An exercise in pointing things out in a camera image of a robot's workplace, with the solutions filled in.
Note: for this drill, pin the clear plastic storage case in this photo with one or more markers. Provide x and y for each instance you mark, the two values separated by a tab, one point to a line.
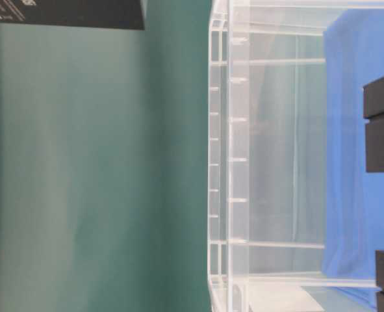
267	159

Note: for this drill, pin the blue liner in case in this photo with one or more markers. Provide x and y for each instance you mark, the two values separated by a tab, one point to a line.
354	50

